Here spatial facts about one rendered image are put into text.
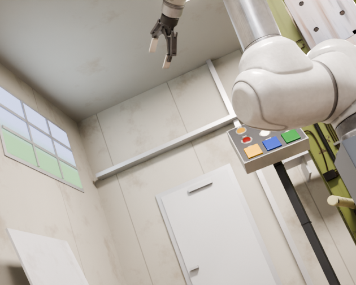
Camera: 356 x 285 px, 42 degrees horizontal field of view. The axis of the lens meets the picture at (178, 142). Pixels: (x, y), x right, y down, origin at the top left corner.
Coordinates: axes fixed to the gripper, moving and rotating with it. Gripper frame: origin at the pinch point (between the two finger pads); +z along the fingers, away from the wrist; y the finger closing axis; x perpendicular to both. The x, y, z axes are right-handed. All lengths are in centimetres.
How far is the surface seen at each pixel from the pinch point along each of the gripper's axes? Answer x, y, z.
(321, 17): -98, 7, -19
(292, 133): -66, -33, 24
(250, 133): -55, -18, 35
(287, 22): -101, 30, -5
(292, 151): -64, -39, 30
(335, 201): -56, -76, 27
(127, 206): -177, 242, 384
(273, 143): -57, -32, 30
